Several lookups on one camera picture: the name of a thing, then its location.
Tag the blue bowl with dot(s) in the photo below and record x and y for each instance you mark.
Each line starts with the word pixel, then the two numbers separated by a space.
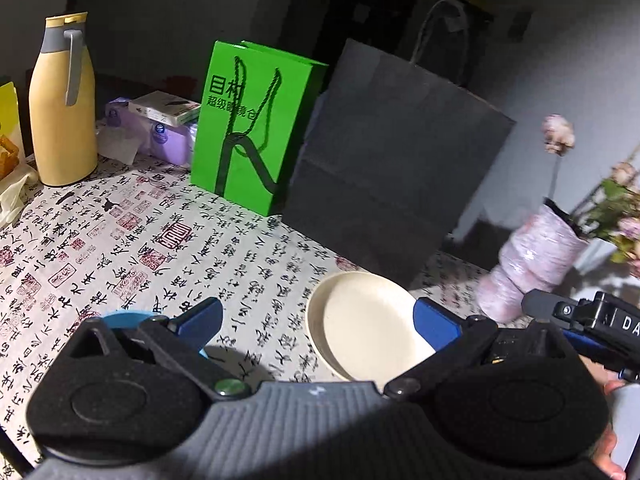
pixel 130 322

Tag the purple ceramic vase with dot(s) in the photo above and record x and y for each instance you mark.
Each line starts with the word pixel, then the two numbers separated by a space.
pixel 537 255

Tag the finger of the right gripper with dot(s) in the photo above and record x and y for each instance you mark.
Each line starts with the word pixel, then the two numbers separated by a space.
pixel 605 319
pixel 624 362

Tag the yellow-green snack box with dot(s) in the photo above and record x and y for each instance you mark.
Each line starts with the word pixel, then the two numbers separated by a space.
pixel 11 141

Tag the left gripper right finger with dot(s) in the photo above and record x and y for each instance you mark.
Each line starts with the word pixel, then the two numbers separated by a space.
pixel 448 332

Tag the yellow thermos jug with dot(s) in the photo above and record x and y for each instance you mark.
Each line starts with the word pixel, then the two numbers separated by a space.
pixel 62 103

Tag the small white box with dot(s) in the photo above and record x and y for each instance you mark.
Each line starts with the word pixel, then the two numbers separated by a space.
pixel 163 107

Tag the purple tissue pack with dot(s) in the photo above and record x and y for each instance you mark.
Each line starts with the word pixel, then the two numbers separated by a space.
pixel 167 143

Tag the calligraphy tablecloth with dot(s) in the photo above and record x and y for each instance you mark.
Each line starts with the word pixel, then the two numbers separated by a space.
pixel 142 238

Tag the cream plate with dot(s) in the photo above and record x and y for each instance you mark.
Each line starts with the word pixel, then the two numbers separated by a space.
pixel 361 327

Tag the black paper bag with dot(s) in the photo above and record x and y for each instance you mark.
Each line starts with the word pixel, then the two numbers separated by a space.
pixel 394 157

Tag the person's right hand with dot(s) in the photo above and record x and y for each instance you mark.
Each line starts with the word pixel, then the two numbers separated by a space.
pixel 601 456

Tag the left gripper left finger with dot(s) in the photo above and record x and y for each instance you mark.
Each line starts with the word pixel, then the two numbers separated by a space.
pixel 157 325

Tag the white rubber gloves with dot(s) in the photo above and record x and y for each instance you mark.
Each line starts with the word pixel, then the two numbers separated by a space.
pixel 12 192

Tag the dried pink flowers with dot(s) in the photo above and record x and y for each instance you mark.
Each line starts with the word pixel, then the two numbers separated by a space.
pixel 610 211

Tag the green paper bag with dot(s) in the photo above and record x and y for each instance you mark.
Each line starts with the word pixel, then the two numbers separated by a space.
pixel 256 106

